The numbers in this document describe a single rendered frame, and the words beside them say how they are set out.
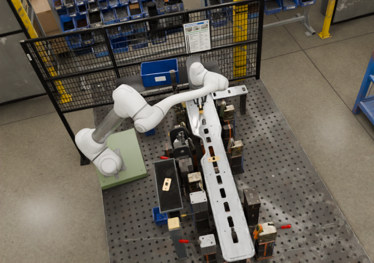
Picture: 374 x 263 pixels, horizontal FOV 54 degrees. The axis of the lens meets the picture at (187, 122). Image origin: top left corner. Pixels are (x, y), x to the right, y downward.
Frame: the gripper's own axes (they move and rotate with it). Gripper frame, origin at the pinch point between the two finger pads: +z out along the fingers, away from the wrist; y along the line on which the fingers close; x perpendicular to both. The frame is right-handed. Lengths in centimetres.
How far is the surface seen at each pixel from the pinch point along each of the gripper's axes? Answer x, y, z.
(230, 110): -8.4, 21.2, 1.4
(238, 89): 15.2, 33.9, 5.8
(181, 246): -99, -33, 15
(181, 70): 48.7, -7.9, 3.0
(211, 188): -69, -6, 5
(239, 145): -42.7, 19.4, 0.7
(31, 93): 155, -185, 86
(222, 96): 11.8, 19.7, 5.7
